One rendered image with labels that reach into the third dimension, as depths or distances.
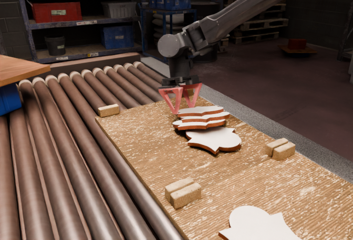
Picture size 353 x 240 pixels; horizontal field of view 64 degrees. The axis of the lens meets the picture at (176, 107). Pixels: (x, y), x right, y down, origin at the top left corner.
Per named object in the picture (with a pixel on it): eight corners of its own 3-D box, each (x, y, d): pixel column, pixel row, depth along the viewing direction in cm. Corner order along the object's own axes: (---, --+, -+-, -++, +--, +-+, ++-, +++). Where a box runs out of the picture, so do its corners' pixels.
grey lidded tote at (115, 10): (128, 14, 504) (127, -1, 493) (137, 16, 477) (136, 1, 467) (101, 16, 478) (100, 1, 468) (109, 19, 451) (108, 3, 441)
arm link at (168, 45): (214, 50, 79) (202, 21, 78) (209, 47, 68) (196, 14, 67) (176, 67, 82) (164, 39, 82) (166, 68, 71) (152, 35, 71)
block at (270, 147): (281, 146, 69) (283, 136, 67) (287, 149, 67) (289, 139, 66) (263, 153, 66) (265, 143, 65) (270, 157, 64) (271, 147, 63)
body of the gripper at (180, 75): (198, 80, 83) (196, 55, 82) (182, 84, 75) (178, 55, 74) (179, 82, 87) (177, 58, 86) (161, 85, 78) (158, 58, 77)
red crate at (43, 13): (77, 17, 470) (74, -1, 458) (83, 21, 434) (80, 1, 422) (33, 20, 441) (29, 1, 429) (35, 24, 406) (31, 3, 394)
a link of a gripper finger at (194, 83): (205, 106, 86) (201, 75, 85) (194, 111, 80) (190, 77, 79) (185, 107, 89) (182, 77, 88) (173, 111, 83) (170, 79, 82)
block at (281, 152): (288, 150, 67) (290, 140, 66) (294, 154, 66) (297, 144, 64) (271, 158, 64) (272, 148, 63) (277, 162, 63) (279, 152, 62)
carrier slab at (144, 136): (193, 96, 100) (193, 92, 99) (289, 154, 68) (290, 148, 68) (95, 121, 83) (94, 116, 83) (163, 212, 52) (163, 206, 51)
